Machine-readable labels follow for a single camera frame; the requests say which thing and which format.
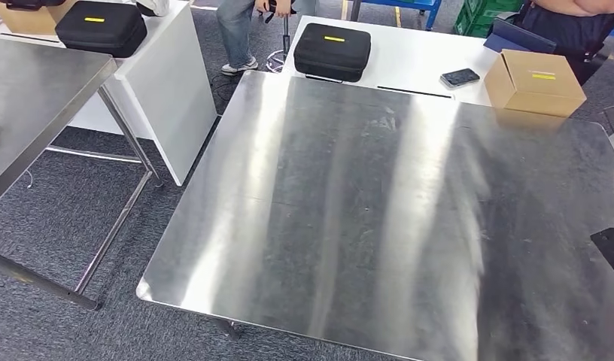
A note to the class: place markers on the black plastic bracket part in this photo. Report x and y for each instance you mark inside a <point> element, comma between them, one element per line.
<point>613,251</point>

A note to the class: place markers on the stainless steel workbench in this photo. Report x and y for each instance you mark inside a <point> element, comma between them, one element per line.
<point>367,224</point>

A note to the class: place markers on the black zip case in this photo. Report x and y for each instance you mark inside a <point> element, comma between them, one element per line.
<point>332,55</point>
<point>28,4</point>
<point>100,30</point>

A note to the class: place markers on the white desk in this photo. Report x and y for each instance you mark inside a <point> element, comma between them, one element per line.
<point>416,55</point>
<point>162,99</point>

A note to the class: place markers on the standing person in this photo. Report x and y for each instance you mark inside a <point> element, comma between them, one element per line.
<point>234,30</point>

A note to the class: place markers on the black smartphone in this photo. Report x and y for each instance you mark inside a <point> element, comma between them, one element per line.
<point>460,78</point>

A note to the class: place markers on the blue metal cart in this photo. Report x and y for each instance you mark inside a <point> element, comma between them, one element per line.
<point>401,4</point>

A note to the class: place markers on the white headset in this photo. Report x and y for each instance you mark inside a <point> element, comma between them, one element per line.
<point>155,6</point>

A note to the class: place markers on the green plastic crate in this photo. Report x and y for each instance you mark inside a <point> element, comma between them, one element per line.
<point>486,17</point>

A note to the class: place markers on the cardboard box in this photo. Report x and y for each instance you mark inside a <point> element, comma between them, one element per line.
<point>28,20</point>
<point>534,84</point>

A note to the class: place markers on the dark blue laptop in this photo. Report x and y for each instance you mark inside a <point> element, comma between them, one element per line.
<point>521,40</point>

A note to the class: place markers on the stainless steel table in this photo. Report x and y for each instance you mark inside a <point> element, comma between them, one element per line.
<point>38,89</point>

